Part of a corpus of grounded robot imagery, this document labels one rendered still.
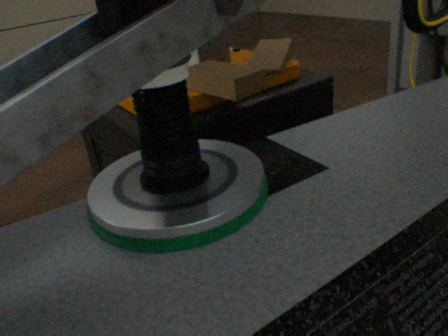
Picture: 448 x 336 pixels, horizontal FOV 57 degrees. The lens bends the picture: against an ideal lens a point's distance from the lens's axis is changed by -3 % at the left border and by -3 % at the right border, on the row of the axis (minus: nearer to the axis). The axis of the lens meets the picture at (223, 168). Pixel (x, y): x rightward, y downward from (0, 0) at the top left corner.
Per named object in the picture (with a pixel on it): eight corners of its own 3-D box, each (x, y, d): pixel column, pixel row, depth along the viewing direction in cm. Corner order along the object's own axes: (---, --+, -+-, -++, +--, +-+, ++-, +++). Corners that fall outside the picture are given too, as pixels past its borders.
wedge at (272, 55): (261, 55, 129) (260, 39, 127) (293, 54, 126) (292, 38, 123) (243, 74, 113) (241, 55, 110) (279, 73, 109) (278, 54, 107)
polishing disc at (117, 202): (259, 238, 40) (258, 228, 39) (57, 238, 43) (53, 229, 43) (267, 143, 58) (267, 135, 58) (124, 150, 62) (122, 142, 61)
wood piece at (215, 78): (182, 88, 107) (179, 69, 105) (212, 78, 113) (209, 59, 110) (236, 101, 93) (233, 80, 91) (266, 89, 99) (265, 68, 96)
